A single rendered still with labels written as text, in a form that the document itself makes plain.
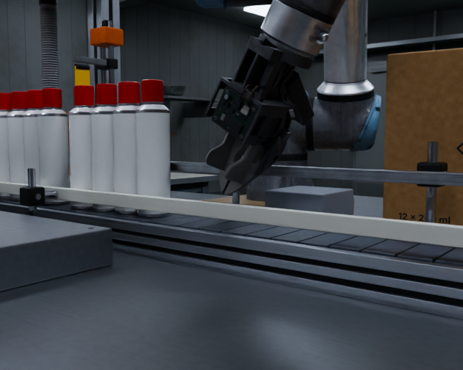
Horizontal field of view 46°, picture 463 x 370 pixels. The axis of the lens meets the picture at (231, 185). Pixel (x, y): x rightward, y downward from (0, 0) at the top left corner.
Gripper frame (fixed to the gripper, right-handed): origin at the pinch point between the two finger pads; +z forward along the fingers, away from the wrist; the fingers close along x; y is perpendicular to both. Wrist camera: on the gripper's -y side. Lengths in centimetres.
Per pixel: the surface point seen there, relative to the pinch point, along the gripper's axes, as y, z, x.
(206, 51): -586, 132, -499
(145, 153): 2.5, 3.5, -14.1
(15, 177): 2.7, 25.5, -41.9
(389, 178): -2.5, -12.1, 17.5
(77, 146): 3.1, 10.5, -28.0
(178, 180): -149, 89, -121
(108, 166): 1.9, 10.1, -21.1
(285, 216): 4.5, -3.3, 11.3
